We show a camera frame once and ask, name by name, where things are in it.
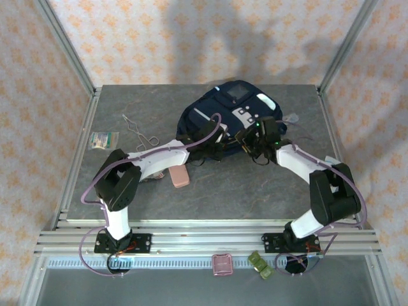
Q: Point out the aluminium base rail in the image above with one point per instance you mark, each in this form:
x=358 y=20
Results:
x=207 y=239

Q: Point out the small clear plastic pouch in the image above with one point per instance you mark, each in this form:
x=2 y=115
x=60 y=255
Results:
x=291 y=119

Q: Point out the green plastic clip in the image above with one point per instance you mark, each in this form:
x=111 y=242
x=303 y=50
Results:
x=261 y=265

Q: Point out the aluminium right side rail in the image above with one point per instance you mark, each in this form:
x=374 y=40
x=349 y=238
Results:
x=331 y=127

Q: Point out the aluminium left frame post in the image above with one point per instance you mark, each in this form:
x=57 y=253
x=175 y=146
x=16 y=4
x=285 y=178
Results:
x=68 y=54

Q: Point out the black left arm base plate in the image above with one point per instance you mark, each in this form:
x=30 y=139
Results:
x=143 y=242

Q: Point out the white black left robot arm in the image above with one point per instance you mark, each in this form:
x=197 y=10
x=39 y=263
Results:
x=159 y=156

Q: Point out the blue white wipes packet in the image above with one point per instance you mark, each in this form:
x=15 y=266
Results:
x=330 y=160

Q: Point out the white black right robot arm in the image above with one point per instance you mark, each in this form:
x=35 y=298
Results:
x=296 y=159

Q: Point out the white printed pouch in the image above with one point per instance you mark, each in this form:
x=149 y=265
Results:
x=158 y=176

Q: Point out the pink square clip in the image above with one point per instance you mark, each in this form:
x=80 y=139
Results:
x=222 y=264

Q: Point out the aluminium frame post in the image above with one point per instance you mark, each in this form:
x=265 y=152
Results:
x=344 y=41
x=68 y=54

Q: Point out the pink pencil case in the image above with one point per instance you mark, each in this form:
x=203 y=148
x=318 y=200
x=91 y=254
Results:
x=180 y=180

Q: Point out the aluminium right frame post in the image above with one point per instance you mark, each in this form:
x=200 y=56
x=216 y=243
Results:
x=344 y=41

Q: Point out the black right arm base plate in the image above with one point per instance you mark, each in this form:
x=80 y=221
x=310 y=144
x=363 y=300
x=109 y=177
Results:
x=271 y=242

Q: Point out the aluminium left side rail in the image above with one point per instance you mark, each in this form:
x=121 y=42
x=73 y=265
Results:
x=81 y=153

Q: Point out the green white plastic packet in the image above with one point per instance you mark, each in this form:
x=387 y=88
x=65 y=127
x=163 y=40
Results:
x=102 y=140

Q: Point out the navy blue backpack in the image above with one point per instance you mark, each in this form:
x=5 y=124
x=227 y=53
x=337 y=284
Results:
x=207 y=108

